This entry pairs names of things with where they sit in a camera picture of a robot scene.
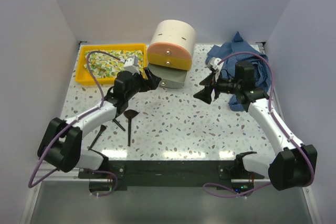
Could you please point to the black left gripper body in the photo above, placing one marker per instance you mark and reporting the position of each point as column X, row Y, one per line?
column 137, row 85

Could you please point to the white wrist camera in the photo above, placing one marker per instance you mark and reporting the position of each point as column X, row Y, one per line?
column 215, row 65
column 131, row 65

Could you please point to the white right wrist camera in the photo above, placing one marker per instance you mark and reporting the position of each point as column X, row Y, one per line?
column 215, row 65

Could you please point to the blue checkered cloth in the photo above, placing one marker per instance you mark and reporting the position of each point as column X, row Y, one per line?
column 248, row 53

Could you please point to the lemon print cloth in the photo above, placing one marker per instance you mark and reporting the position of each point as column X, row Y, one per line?
column 104, row 66

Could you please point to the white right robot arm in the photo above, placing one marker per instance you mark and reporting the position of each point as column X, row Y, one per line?
column 294, row 162

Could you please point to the round cream drawer organizer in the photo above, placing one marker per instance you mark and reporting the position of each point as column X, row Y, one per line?
column 170, row 52

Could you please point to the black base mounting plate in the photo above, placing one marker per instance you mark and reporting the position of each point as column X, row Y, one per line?
column 169, row 174

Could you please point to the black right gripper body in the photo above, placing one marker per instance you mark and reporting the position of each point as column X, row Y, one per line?
column 228, row 87

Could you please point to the black thin makeup brush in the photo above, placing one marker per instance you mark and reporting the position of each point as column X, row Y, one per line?
column 119, row 124

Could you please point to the short black makeup brush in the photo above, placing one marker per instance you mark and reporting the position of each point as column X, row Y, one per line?
column 102, row 129

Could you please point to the black fan makeup brush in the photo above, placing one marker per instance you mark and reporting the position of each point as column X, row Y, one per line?
column 130, row 114

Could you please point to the yellow plastic tray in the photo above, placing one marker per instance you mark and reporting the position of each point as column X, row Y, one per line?
column 84, row 75

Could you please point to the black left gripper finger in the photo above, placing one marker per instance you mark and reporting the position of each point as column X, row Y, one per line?
column 149, row 85
column 152, row 79

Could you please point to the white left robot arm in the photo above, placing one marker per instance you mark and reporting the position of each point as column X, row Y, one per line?
column 61, row 145

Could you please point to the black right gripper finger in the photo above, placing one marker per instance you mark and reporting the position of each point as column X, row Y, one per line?
column 204, row 95
column 209, row 81

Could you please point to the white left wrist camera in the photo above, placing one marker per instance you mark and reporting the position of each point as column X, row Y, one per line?
column 131, row 65

